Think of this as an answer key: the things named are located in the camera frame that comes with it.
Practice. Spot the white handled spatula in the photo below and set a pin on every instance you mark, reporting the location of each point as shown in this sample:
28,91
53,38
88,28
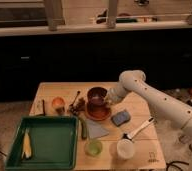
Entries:
130,136

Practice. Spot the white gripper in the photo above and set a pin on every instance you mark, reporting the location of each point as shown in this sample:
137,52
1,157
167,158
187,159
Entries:
114,95

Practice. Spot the orange bowl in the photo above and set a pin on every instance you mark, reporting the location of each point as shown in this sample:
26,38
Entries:
97,113

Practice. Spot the green cup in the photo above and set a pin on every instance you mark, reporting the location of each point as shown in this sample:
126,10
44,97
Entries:
93,147

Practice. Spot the blue sponge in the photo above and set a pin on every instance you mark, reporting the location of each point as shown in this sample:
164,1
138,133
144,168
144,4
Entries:
120,118

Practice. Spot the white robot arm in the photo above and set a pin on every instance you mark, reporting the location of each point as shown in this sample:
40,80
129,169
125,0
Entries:
174,110

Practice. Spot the black stick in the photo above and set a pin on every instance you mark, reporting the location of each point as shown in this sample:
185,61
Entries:
43,107

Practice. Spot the yellow corn cob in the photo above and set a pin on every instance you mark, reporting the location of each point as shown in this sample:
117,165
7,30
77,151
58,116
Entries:
26,148

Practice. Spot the green plastic tray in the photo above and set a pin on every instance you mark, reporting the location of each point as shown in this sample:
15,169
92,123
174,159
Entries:
53,142

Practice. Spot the dark spoon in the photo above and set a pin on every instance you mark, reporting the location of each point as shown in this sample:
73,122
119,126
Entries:
73,102

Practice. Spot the green cucumber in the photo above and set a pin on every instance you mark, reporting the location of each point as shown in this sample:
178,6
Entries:
84,132

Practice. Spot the brown dried bunch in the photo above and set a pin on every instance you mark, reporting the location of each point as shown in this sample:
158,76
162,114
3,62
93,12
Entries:
78,107

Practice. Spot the dark maroon bowl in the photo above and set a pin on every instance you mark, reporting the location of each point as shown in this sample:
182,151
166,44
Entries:
96,96

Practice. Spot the white cup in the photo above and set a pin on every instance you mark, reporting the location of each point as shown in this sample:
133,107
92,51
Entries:
125,149

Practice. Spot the orange topped cup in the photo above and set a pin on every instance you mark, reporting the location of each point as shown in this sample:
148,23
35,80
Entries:
58,105

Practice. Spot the grey triangular cloth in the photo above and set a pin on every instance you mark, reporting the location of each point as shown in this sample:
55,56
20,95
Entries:
95,130

